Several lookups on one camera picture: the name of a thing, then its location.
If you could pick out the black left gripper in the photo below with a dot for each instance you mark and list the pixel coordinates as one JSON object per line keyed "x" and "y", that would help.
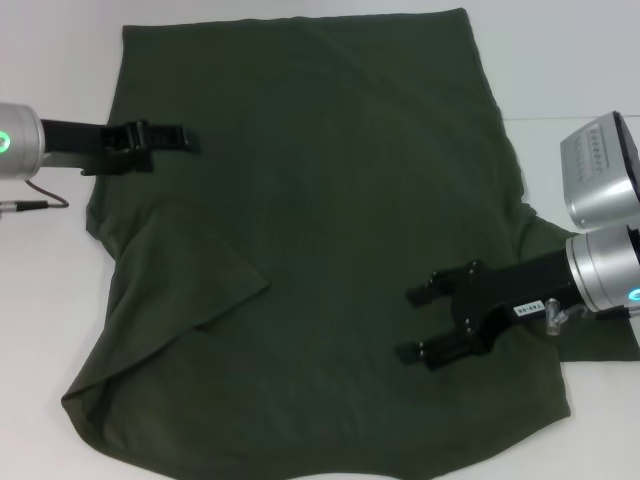
{"x": 85, "y": 142}

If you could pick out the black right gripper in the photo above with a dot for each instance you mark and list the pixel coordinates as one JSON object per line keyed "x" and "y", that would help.
{"x": 510, "y": 290}

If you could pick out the dark green shirt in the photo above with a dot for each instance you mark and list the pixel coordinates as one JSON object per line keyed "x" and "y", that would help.
{"x": 325, "y": 200}

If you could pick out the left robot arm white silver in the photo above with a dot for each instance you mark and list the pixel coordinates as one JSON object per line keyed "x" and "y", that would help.
{"x": 20, "y": 140}

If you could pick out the right gripper silver connector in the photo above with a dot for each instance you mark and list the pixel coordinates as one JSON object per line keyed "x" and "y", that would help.
{"x": 554, "y": 320}

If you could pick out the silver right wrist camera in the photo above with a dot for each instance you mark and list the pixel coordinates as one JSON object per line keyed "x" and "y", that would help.
{"x": 595, "y": 190}

